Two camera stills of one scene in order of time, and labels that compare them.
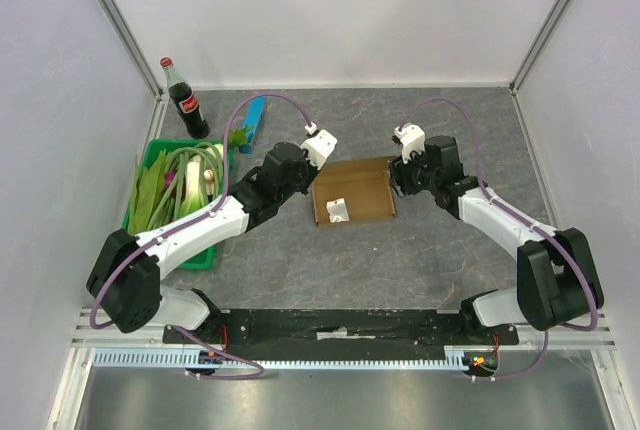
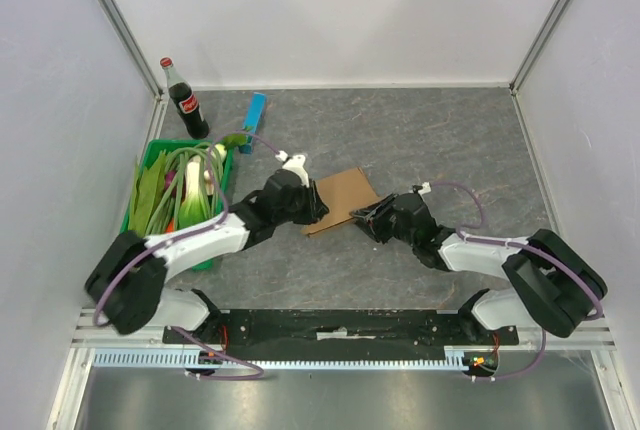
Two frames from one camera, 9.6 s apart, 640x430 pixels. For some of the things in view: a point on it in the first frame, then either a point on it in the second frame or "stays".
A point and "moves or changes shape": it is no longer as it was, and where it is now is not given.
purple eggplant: (169, 176) stays
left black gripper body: (305, 177) → (304, 209)
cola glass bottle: (185, 101) stays
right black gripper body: (403, 176) → (382, 215)
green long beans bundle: (174, 190) stays
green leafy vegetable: (146, 190) stays
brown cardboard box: (353, 191) moves or changes shape
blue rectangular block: (252, 118) stays
